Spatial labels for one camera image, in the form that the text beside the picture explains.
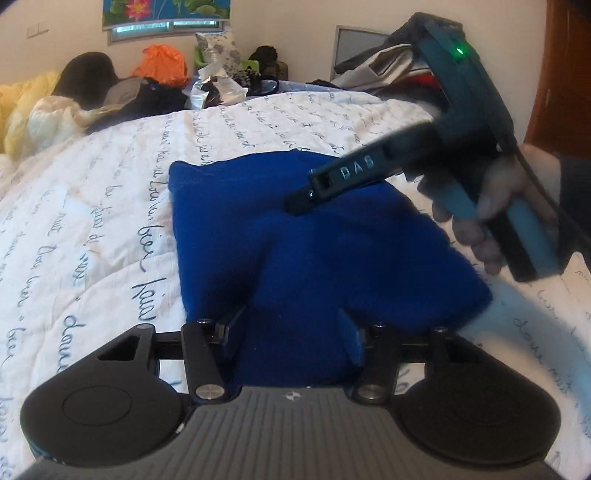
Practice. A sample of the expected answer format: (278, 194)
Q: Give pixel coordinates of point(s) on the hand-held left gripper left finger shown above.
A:
(231, 332)

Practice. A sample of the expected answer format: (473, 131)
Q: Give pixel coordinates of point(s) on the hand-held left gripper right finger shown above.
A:
(350, 337)

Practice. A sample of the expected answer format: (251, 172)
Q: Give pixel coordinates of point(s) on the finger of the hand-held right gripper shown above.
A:
(302, 202)

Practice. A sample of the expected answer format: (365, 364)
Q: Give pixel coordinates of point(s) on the blue knit sweater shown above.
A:
(300, 258)

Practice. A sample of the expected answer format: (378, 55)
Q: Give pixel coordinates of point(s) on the pile of clothes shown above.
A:
(392, 69)

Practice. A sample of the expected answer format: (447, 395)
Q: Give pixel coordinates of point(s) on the person's right hand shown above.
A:
(508, 180)

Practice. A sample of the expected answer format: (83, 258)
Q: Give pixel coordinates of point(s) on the brown wooden door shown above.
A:
(563, 69)

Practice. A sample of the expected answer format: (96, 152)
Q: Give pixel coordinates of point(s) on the blue cup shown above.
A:
(265, 86)

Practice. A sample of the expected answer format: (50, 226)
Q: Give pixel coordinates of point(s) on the white crumpled wrappers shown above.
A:
(217, 87)

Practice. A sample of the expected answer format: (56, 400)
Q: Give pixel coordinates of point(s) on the dark brown plush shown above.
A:
(268, 60)

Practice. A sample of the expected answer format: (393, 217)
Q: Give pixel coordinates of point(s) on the green plastic basket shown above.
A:
(249, 62)

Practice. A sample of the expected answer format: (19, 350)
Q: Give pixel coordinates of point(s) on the white script-print bedsheet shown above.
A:
(92, 230)

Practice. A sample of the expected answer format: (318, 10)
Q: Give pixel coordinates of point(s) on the floral print pillow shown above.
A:
(217, 48)

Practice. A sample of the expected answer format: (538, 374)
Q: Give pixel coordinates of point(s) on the dark navy cloth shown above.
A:
(157, 99)

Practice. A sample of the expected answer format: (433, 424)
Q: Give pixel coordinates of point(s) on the orange plastic bag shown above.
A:
(161, 64)

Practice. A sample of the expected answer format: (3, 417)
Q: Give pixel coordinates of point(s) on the grey cloth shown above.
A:
(124, 90)

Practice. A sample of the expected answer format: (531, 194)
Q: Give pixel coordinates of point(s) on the black cloth bundle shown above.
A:
(87, 76)

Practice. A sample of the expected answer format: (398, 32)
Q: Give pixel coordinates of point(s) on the grey wall panel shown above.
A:
(355, 46)

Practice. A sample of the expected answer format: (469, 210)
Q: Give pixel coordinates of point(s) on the window frame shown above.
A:
(166, 26)

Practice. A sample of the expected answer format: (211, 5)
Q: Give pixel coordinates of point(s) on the lotus wall poster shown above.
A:
(166, 10)

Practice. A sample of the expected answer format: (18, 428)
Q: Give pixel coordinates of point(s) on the white light switch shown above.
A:
(37, 30)

